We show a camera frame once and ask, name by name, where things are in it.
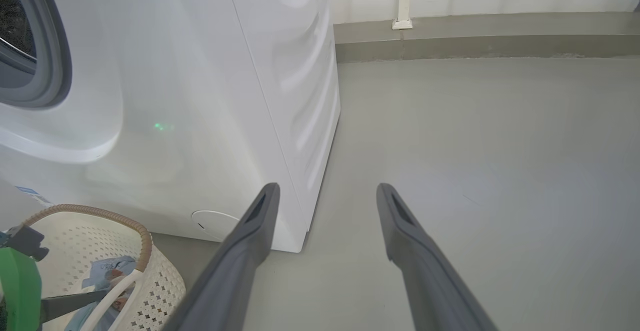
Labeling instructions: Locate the round white filter cover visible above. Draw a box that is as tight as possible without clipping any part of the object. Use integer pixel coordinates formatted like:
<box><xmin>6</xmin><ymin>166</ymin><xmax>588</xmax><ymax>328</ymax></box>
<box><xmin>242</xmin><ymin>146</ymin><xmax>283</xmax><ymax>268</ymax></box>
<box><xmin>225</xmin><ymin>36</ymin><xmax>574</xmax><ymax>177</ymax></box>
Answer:
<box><xmin>191</xmin><ymin>210</ymin><xmax>241</xmax><ymax>242</ymax></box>

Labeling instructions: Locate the blue patterned garment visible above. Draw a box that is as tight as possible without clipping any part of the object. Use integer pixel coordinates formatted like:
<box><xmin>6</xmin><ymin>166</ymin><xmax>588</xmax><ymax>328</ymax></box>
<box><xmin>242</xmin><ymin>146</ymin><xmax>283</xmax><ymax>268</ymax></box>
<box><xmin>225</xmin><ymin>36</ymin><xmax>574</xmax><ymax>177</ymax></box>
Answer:
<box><xmin>65</xmin><ymin>256</ymin><xmax>138</xmax><ymax>331</ymax></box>

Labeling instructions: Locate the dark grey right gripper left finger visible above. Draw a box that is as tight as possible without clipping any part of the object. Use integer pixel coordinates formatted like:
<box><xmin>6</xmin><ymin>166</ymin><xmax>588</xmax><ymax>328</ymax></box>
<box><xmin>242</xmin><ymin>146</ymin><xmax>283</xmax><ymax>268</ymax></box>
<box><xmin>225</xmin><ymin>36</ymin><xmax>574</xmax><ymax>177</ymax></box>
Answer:
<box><xmin>162</xmin><ymin>182</ymin><xmax>281</xmax><ymax>331</ymax></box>

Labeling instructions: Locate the blue energy label sticker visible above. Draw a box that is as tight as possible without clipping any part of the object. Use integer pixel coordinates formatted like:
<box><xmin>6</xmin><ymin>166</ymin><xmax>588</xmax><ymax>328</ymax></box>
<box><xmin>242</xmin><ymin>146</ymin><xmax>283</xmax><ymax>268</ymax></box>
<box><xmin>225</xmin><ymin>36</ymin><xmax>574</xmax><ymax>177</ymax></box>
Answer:
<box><xmin>15</xmin><ymin>186</ymin><xmax>53</xmax><ymax>208</ymax></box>

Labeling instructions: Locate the cream perforated laundry basket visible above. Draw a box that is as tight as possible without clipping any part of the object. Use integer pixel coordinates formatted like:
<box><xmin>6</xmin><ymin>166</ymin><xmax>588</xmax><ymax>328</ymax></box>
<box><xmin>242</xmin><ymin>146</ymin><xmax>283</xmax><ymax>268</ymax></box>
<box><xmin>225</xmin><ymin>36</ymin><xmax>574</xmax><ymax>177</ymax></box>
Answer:
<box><xmin>20</xmin><ymin>204</ymin><xmax>187</xmax><ymax>331</ymax></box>

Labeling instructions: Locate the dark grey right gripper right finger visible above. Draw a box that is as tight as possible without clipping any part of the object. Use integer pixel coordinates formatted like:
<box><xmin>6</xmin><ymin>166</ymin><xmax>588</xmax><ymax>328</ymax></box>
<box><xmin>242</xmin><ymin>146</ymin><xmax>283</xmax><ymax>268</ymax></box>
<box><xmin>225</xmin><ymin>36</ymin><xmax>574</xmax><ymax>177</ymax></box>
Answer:
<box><xmin>376</xmin><ymin>183</ymin><xmax>498</xmax><ymax>331</ymax></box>

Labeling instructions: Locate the grey rubber door gasket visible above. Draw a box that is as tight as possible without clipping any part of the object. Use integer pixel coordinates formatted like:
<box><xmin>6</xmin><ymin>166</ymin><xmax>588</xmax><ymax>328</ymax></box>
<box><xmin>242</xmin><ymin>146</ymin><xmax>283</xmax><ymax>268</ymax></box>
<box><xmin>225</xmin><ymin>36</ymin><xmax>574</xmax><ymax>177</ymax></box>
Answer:
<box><xmin>0</xmin><ymin>0</ymin><xmax>73</xmax><ymax>109</ymax></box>

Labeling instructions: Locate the white front-load washing machine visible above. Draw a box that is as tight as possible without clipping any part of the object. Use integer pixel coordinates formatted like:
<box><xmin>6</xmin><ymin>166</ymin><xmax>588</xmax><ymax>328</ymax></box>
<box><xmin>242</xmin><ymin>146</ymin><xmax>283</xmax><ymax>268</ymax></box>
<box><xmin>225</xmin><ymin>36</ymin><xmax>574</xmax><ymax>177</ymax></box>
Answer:
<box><xmin>0</xmin><ymin>0</ymin><xmax>342</xmax><ymax>253</ymax></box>

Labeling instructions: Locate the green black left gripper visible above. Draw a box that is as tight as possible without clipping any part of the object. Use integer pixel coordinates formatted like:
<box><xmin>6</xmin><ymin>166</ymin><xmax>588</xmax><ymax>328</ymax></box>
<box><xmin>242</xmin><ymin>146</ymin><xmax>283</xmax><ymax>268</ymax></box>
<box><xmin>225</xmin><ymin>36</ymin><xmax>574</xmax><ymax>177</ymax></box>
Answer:
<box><xmin>0</xmin><ymin>225</ymin><xmax>110</xmax><ymax>331</ymax></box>

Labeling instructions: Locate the perforated steel washer drum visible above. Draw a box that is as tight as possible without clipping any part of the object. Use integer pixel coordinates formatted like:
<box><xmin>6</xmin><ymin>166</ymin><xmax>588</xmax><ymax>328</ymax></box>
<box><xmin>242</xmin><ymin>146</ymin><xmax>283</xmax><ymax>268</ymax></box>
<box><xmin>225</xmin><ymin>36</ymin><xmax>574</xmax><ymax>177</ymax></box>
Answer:
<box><xmin>0</xmin><ymin>0</ymin><xmax>38</xmax><ymax>62</ymax></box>

